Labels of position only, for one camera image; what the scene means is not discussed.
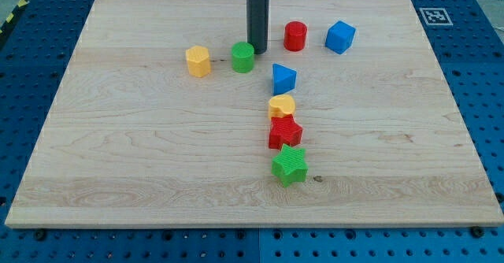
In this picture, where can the yellow heart block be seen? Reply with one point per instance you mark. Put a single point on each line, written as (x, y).
(281, 105)

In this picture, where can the green cylinder block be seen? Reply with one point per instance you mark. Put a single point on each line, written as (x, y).
(242, 57)

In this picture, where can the red cylinder block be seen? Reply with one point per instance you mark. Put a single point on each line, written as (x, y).
(295, 36)

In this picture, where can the red star block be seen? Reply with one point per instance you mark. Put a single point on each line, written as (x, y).
(284, 130)

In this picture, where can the light wooden board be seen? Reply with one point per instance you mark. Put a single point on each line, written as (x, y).
(133, 140)

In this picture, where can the green star block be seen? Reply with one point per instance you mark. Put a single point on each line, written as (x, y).
(289, 165)

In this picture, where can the blue cube block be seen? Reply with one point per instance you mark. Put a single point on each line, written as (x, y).
(340, 37)

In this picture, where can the white fiducial marker tag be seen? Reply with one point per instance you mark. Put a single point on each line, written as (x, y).
(434, 16)

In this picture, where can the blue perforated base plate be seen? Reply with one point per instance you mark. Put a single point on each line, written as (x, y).
(33, 60)

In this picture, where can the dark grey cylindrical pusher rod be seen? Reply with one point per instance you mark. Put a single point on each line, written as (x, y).
(257, 24)

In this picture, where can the yellow hexagon block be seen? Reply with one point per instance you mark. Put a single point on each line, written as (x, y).
(198, 61)

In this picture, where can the blue triangle block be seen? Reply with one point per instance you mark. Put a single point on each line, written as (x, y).
(283, 79)

